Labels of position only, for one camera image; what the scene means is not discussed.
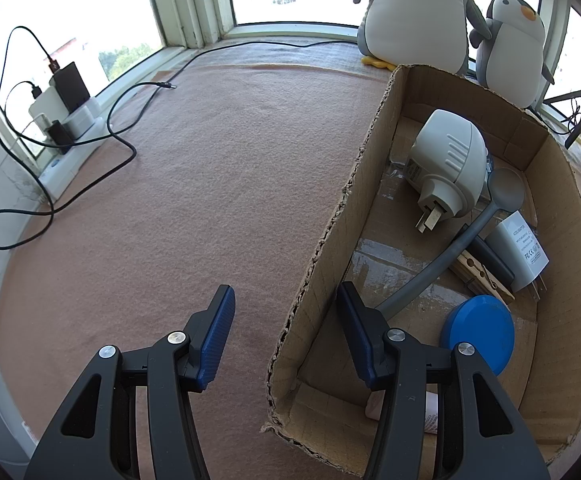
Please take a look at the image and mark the pink tube grey cap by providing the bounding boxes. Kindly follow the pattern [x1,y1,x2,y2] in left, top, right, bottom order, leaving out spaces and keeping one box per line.
[365,391,438,434]

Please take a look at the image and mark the blue round lid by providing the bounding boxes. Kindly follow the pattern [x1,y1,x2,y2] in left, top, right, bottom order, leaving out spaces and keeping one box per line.
[439,295,515,376]

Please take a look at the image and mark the wooden clothespin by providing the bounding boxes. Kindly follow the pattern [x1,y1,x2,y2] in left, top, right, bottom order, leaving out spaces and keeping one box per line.
[450,250,515,306]

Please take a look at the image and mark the white USB charger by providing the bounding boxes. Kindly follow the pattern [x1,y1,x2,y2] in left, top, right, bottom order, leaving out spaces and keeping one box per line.
[486,211,549,302]

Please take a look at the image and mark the black cylinder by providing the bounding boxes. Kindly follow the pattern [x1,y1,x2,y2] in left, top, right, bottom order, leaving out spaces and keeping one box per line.
[466,235,514,288]

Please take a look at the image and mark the brown cardboard box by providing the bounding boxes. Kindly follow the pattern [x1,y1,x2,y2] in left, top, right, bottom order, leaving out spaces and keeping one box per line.
[266,66,581,478]

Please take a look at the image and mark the grey long spoon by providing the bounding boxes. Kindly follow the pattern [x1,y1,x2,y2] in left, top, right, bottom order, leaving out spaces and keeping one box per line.
[376,168,525,320]

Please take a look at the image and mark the white round plug device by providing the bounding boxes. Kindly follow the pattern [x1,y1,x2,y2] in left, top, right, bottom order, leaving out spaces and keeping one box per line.
[405,110,488,233]

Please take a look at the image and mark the pink felt mat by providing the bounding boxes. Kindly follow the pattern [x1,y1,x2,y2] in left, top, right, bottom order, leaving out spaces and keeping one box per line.
[0,64,387,479]

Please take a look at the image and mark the black plug adapter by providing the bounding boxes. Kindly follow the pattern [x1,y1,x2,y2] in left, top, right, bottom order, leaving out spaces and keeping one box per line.
[46,120,74,154]

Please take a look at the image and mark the white power strip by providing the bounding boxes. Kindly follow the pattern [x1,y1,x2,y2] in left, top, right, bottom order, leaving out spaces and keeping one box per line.
[40,98,106,202]

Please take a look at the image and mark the small plush penguin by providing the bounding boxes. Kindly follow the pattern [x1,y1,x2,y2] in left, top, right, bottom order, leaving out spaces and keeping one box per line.
[469,0,554,108]

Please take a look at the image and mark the checkered cloth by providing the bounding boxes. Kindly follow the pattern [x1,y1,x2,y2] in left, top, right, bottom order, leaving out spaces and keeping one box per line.
[168,37,391,81]

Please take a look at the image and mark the large plush penguin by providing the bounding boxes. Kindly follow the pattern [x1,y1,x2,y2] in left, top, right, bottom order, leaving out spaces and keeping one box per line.
[353,0,492,74]

